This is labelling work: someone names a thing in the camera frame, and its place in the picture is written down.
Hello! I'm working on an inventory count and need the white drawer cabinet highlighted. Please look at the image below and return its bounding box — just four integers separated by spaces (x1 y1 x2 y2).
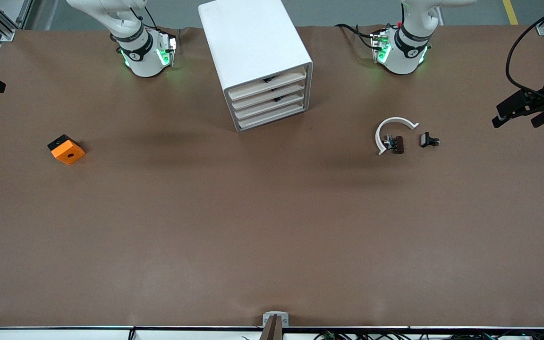
198 0 314 133

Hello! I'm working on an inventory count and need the small black clip part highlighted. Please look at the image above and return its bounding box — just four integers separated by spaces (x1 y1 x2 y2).
419 132 441 149

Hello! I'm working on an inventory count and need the orange and black box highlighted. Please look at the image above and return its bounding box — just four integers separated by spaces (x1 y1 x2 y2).
47 134 86 166

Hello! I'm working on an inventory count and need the small brown black component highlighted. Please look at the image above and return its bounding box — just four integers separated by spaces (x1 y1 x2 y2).
383 135 405 155

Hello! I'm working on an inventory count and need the brown table cover sheet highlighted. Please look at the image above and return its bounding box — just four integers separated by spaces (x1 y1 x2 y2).
0 26 544 329

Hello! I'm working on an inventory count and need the white curved plastic ring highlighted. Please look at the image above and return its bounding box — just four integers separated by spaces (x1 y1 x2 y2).
374 117 419 156

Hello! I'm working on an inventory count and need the black arm base cable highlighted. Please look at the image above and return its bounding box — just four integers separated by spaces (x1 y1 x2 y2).
128 0 160 34
335 23 382 50

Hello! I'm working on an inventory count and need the black cable bundle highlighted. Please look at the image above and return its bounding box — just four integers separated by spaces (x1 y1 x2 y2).
241 331 506 340

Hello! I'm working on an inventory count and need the white table edge rail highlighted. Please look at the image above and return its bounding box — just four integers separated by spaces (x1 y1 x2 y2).
0 325 544 340

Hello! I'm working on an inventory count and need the silver mounting bracket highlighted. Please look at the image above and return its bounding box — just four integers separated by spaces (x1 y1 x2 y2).
262 311 289 328

